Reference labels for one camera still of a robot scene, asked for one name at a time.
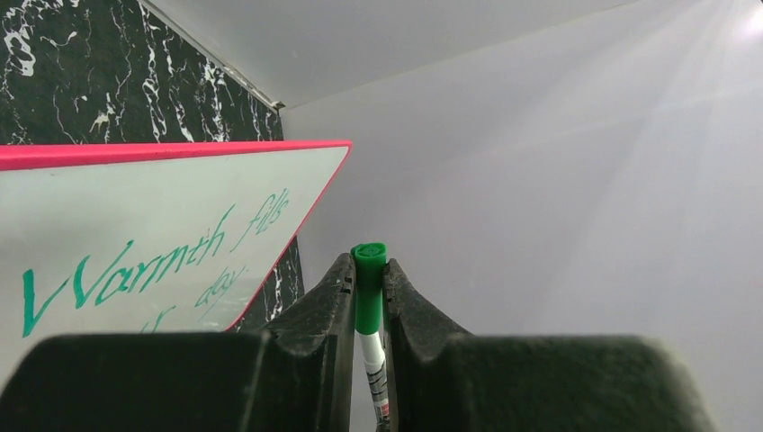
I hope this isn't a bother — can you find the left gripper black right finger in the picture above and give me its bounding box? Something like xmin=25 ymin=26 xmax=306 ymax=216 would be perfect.
xmin=383 ymin=261 xmax=716 ymax=431

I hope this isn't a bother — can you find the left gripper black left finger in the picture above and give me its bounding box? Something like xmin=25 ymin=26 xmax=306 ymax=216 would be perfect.
xmin=1 ymin=254 xmax=355 ymax=431

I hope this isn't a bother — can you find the pink framed whiteboard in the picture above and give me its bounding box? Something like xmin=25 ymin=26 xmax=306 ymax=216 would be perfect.
xmin=1 ymin=141 xmax=352 ymax=382

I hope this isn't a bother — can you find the white green whiteboard marker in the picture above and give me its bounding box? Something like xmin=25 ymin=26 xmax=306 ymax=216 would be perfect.
xmin=359 ymin=332 xmax=390 ymax=424

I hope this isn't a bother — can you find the green marker cap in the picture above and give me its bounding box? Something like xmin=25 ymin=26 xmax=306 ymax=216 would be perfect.
xmin=351 ymin=242 xmax=387 ymax=336

